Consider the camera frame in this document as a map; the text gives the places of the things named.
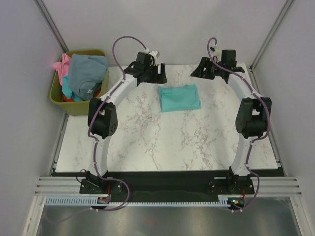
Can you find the teal t shirt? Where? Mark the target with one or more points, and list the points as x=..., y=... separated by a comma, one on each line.
x=179, y=98

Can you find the pink t shirt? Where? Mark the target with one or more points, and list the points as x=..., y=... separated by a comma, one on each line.
x=62, y=67

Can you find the aluminium frame rail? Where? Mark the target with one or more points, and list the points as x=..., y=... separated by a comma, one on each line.
x=268, y=186

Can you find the grey blue t shirt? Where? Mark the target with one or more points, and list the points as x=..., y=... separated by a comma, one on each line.
x=86, y=74

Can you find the orange red garment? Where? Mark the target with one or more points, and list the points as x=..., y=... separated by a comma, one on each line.
x=65, y=99

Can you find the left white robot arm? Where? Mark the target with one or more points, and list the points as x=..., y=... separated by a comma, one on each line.
x=102, y=116

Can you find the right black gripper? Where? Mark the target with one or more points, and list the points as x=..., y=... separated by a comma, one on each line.
x=204, y=63

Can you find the light blue cable duct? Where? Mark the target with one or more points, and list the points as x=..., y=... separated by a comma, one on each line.
x=90, y=201

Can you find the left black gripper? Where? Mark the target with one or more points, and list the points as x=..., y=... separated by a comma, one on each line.
x=157, y=78

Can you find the olive green laundry bin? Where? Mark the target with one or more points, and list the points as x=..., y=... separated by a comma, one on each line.
x=73, y=108

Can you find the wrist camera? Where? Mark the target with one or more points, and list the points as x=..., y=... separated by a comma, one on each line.
x=155, y=54
x=215, y=52

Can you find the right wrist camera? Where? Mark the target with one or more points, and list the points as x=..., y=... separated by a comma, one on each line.
x=215, y=52

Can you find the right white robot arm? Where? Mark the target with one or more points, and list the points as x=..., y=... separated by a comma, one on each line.
x=252, y=121

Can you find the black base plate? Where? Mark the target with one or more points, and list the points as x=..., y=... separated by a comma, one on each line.
x=167, y=187

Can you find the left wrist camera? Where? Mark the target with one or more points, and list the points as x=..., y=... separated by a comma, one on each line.
x=155, y=54

